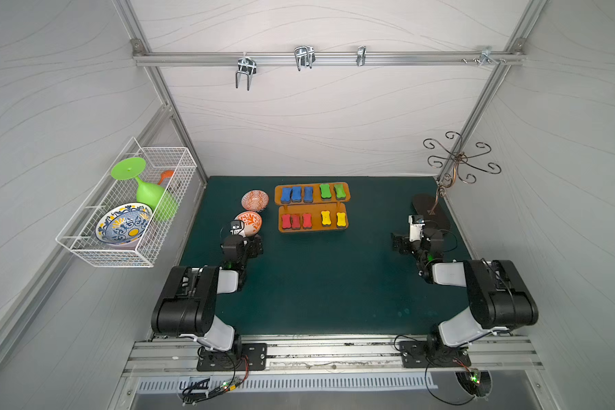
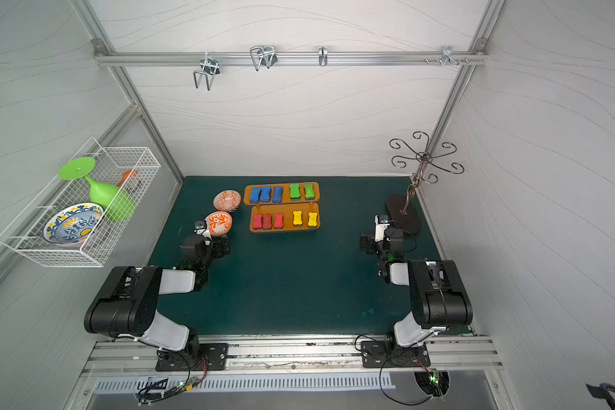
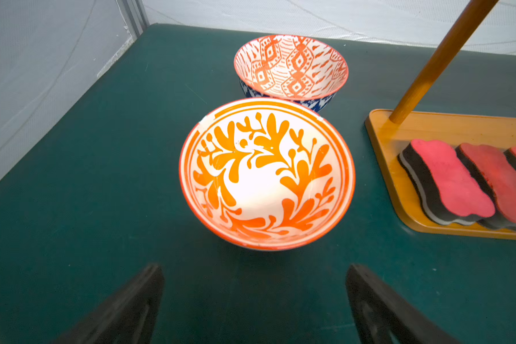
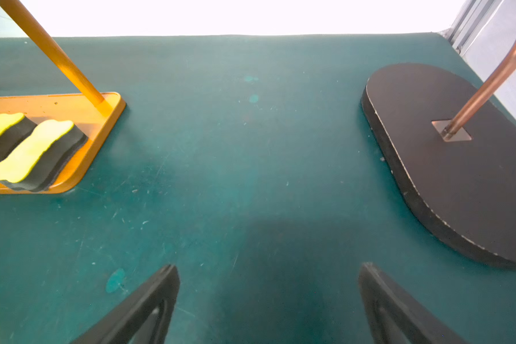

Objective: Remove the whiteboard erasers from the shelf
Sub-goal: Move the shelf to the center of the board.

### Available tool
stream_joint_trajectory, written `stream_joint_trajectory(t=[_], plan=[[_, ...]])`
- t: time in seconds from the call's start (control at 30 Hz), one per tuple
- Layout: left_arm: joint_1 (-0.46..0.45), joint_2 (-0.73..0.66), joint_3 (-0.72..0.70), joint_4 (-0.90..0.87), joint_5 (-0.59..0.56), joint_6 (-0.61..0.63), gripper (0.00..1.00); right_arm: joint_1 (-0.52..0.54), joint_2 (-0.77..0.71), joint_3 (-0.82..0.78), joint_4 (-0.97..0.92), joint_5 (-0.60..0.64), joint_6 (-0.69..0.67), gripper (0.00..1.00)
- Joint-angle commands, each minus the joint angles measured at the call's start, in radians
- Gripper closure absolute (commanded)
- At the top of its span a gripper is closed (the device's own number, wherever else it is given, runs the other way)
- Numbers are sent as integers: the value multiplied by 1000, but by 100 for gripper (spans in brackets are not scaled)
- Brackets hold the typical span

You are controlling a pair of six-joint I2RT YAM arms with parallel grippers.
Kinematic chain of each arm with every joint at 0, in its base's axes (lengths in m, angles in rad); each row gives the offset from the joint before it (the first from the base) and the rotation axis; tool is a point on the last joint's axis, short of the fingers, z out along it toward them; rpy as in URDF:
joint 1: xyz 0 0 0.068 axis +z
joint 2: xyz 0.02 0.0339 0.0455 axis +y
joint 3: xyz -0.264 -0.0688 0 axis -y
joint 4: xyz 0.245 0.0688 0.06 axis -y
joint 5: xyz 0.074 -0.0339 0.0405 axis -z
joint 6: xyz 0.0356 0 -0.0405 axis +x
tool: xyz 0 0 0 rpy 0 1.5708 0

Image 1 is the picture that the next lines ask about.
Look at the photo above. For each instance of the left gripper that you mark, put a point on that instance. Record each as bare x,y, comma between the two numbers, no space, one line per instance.
251,247

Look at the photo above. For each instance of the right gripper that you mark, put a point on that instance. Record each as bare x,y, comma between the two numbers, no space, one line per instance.
402,243

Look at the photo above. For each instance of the yellow eraser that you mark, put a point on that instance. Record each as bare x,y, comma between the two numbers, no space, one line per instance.
341,219
326,220

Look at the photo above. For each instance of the blue eraser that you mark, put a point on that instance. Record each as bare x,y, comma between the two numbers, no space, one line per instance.
286,193
296,194
308,194

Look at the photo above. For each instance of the green eraser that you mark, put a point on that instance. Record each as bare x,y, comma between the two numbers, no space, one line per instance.
341,193
325,192

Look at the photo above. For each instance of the wooden two-tier shelf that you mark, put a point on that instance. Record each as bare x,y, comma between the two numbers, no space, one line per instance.
314,208

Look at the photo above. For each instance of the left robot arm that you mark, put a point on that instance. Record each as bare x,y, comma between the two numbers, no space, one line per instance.
186,307

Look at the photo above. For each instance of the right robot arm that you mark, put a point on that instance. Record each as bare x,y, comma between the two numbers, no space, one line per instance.
498,300

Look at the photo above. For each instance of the orange leaf bowl near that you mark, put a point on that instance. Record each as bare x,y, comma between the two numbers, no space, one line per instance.
252,223

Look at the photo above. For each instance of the orange patterned bowl far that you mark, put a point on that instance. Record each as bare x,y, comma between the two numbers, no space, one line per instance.
255,201

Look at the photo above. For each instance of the red eraser left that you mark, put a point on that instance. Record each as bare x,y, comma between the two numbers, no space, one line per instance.
285,221

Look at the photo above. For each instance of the red eraser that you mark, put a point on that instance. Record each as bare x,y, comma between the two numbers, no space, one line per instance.
307,221
285,221
296,222

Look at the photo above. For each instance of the red eraser middle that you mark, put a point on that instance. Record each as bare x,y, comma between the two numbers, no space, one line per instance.
296,222

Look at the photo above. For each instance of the red eraser right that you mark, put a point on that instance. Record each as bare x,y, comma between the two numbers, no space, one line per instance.
307,221

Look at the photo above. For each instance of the green plastic goblet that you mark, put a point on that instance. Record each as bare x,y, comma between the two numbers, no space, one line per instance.
156,197

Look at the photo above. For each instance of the orange utensil in basket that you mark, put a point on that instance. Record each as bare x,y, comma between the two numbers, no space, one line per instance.
168,174

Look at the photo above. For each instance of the blue yellow ceramic bowl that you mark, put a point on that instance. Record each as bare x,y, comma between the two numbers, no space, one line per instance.
124,225

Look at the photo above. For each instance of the white vent strip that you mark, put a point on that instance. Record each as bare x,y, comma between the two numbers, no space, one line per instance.
259,383

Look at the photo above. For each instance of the metal double hook left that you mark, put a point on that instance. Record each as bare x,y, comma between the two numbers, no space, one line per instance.
246,68

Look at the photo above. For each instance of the small metal hook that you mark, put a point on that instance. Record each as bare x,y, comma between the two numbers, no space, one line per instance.
361,56

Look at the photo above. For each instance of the metal hook middle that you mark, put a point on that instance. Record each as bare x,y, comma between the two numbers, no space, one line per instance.
304,57

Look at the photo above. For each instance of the metal hook right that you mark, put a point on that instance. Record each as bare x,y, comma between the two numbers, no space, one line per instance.
485,58

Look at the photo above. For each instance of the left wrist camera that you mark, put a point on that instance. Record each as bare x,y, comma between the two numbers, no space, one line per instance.
237,227

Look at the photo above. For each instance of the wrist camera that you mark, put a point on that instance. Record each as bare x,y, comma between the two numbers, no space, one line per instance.
237,227
416,225

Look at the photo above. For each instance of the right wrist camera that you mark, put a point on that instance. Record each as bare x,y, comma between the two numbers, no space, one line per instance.
416,225

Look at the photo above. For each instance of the copper wire hanger stand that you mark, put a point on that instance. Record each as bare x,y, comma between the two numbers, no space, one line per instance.
457,167

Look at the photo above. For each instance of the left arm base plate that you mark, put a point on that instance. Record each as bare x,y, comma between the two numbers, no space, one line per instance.
246,356

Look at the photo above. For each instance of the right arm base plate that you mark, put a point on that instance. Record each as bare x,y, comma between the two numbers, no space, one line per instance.
420,355

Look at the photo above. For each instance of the white wire basket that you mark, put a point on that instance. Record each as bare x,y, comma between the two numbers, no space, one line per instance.
78,235

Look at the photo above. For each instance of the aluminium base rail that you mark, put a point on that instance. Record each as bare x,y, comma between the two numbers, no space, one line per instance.
347,353

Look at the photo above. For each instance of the aluminium top rail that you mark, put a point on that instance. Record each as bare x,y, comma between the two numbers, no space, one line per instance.
323,59

